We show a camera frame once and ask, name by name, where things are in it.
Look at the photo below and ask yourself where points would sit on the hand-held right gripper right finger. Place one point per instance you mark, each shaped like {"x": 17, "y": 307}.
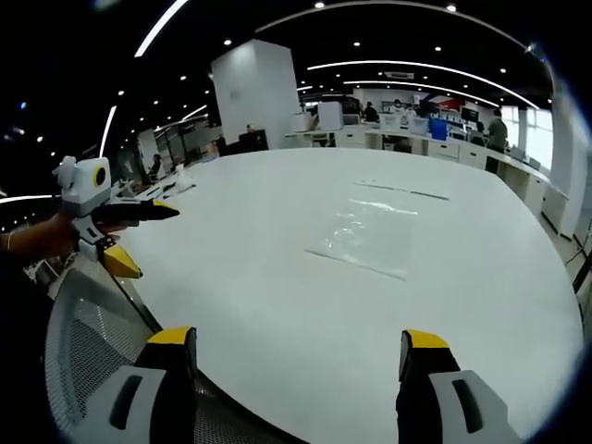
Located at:
{"x": 444, "y": 398}

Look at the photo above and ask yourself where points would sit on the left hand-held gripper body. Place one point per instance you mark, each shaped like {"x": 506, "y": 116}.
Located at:
{"x": 83, "y": 185}

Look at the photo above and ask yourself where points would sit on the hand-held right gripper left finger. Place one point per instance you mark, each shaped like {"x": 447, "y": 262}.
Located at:
{"x": 139, "y": 398}

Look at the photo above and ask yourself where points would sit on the crumpled white plastic bag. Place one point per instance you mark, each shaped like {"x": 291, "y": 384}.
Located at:
{"x": 184, "y": 179}

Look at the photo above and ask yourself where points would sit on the person's left hand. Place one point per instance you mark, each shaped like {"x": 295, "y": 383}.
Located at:
{"x": 46, "y": 238}

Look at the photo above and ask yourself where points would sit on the ceiling light strip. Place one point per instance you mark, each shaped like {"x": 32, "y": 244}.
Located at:
{"x": 108, "y": 131}
{"x": 416, "y": 67}
{"x": 159, "y": 28}

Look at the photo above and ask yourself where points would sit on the grey mesh office chair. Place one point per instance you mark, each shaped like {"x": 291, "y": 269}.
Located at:
{"x": 92, "y": 333}

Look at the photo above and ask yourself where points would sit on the black low cabinet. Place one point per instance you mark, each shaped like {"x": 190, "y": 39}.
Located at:
{"x": 253, "y": 139}

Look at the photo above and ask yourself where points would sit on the white square column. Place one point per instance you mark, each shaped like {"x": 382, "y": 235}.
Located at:
{"x": 254, "y": 92}

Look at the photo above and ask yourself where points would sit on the white box appliance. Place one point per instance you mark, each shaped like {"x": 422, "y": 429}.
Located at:
{"x": 330, "y": 116}

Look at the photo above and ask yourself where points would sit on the blue plastic crate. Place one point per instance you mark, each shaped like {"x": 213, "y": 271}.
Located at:
{"x": 438, "y": 128}

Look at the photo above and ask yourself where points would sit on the bright window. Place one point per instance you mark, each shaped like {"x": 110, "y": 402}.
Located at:
{"x": 532, "y": 139}

